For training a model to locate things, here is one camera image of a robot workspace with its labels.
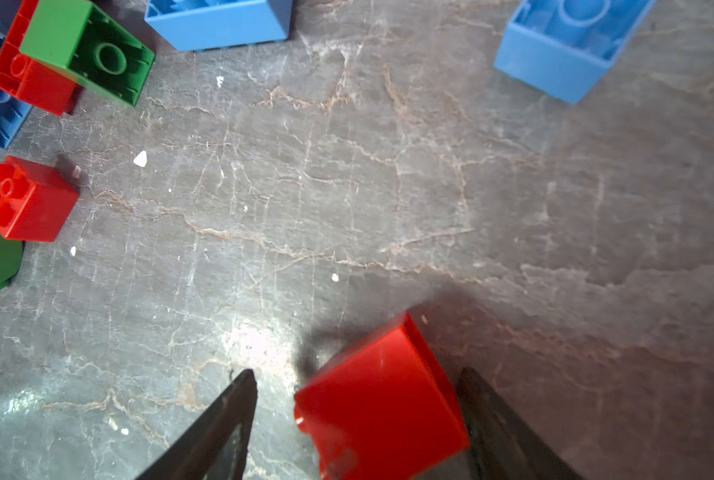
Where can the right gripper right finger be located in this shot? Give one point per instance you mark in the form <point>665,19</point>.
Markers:
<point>502,445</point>

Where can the green lego left cluster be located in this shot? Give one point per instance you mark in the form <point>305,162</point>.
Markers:
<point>83,43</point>

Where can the red lego left cluster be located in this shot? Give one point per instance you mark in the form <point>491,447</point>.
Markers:
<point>28,80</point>

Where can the small red lego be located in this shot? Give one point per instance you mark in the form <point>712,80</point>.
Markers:
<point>35,201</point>

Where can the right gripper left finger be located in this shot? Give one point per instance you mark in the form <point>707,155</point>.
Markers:
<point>216,444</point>

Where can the red lego low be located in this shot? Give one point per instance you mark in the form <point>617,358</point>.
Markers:
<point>382,409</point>

